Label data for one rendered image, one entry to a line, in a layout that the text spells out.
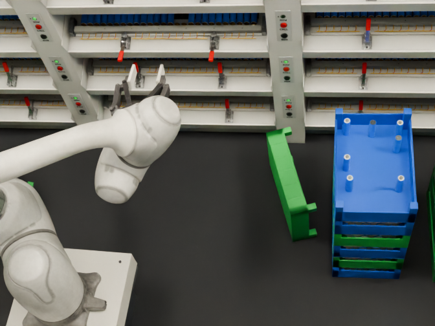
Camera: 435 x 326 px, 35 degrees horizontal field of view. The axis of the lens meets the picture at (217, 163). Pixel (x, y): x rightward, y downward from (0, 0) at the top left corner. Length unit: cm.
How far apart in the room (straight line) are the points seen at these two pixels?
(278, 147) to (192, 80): 34
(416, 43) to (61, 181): 128
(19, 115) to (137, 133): 116
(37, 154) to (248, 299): 97
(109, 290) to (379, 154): 82
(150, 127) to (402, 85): 97
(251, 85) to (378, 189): 56
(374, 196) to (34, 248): 87
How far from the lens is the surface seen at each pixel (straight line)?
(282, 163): 214
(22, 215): 184
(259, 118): 234
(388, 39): 203
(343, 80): 217
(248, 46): 203
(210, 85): 220
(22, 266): 176
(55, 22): 208
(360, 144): 194
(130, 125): 145
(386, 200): 186
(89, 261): 202
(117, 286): 197
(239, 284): 220
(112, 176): 156
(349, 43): 202
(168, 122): 145
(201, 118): 236
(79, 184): 247
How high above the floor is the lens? 205
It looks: 59 degrees down
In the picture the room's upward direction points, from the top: 14 degrees counter-clockwise
